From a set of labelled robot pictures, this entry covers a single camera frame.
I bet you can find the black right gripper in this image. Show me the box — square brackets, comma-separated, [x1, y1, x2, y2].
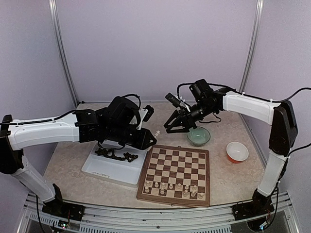
[165, 100, 217, 133]

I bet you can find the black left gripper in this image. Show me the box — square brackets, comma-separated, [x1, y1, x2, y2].
[106, 124, 156, 150]

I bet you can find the wooden chess board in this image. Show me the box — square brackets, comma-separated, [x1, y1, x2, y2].
[137, 145, 210, 207]

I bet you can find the white plastic divided tray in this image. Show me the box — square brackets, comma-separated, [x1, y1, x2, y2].
[81, 145, 147, 188]

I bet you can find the white knight piece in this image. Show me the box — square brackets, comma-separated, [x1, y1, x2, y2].
[190, 190, 196, 197]

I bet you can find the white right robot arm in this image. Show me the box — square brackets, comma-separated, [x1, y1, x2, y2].
[164, 85, 298, 220]

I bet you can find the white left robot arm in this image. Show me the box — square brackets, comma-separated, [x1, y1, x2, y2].
[0, 108, 156, 220]

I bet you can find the pile of dark chess pieces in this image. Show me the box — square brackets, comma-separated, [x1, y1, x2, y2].
[95, 148, 138, 163]

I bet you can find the green ceramic bowl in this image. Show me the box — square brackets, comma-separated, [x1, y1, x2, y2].
[186, 126, 211, 147]

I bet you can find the white queen piece lying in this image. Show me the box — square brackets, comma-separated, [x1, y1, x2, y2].
[92, 172, 110, 178]

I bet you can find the orange white bowl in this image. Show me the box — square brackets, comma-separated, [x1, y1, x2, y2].
[226, 142, 249, 164]

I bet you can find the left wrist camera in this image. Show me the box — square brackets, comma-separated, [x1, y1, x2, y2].
[136, 105, 154, 130]

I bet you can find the right aluminium frame post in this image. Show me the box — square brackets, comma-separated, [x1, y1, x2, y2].
[239, 0, 264, 94]

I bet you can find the aluminium frame post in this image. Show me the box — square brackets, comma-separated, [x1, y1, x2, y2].
[239, 0, 264, 94]
[49, 0, 79, 107]

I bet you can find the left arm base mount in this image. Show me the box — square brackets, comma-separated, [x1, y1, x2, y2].
[42, 199, 85, 221]

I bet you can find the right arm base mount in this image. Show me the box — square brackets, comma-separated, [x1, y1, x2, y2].
[232, 201, 275, 221]

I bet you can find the front aluminium rail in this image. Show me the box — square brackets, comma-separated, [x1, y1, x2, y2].
[16, 193, 301, 233]

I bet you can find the left aluminium frame post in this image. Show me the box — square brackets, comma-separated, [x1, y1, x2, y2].
[49, 0, 79, 107]

